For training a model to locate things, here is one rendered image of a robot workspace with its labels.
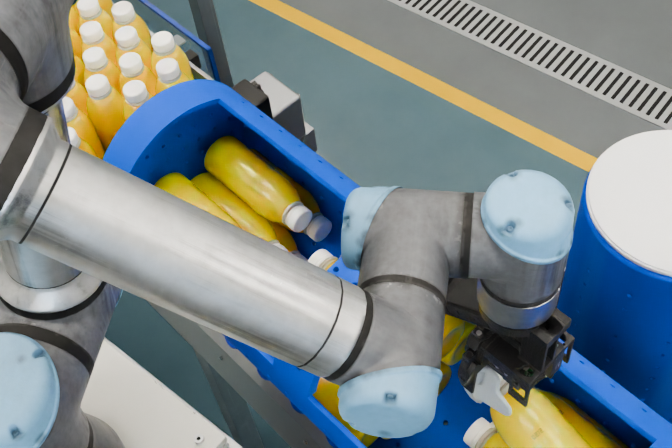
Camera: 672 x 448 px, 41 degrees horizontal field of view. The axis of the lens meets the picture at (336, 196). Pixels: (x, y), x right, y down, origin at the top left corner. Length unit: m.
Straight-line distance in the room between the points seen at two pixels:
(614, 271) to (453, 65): 1.75
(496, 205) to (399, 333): 0.14
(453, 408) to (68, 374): 0.58
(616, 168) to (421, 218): 0.75
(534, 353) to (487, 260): 0.16
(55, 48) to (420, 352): 0.36
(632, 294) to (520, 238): 0.72
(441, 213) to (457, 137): 2.10
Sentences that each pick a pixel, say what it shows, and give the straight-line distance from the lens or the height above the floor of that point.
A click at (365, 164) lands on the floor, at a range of 2.79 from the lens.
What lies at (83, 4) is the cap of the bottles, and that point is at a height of 1.09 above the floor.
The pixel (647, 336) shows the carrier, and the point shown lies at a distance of 1.53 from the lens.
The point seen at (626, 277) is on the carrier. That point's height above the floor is 0.99.
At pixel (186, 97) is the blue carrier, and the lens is 1.34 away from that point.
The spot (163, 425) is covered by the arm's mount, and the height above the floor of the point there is 1.17.
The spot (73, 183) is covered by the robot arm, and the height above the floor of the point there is 1.72.
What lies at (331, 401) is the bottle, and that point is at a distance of 1.20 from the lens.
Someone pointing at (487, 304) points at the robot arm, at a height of 1.44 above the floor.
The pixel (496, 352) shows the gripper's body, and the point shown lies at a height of 1.35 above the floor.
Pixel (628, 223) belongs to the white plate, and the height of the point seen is 1.04.
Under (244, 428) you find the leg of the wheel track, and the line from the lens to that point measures 2.16.
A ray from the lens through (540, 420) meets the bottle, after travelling 1.04.
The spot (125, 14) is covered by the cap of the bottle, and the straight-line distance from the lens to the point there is 1.72.
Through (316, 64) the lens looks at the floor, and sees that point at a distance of 3.11.
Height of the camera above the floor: 2.17
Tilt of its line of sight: 53 degrees down
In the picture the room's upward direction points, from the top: 8 degrees counter-clockwise
